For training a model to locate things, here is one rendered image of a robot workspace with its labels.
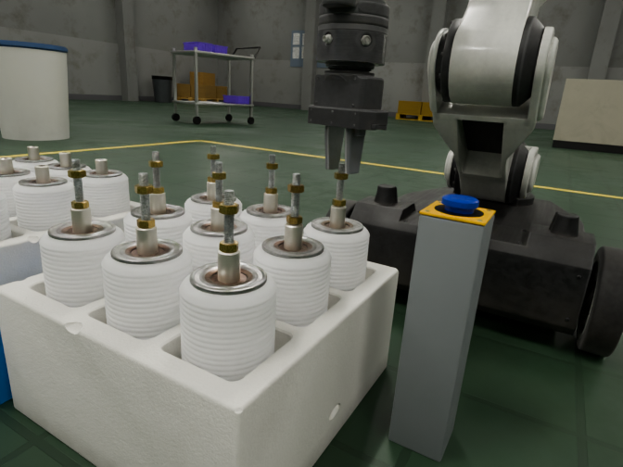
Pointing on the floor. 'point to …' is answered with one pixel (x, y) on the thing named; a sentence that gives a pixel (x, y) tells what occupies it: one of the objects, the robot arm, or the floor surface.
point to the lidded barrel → (33, 92)
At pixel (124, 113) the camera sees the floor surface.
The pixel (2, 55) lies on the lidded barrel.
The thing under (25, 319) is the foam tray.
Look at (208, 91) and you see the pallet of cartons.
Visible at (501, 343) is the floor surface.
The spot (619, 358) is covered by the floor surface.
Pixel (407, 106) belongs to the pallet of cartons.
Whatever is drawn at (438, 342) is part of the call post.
